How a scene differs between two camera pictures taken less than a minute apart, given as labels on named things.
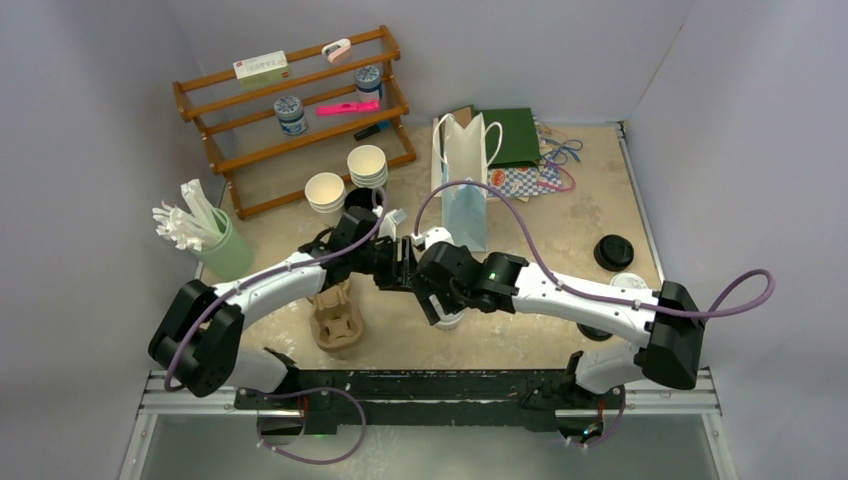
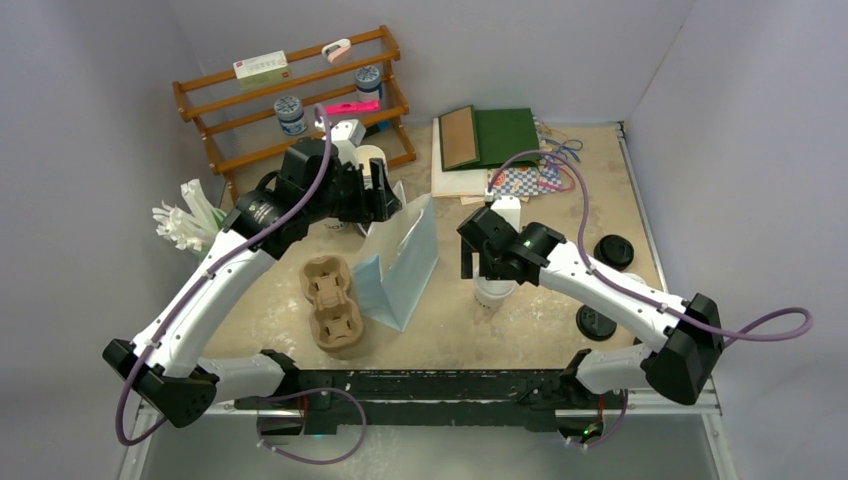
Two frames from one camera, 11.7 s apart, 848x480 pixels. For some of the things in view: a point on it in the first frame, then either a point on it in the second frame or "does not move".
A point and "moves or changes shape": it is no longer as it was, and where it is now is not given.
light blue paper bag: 464,217 moves or changes shape
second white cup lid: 629,279 does not move
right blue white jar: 368,83 does not move
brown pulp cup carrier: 337,325 does not move
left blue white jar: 290,113 does not move
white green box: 262,71 does not move
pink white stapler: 338,52 does not move
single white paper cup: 451,321 moves or changes shape
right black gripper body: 451,300 → 489,267
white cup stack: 367,166 does not move
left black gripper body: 380,261 → 347,197
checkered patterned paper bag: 519,181 does not move
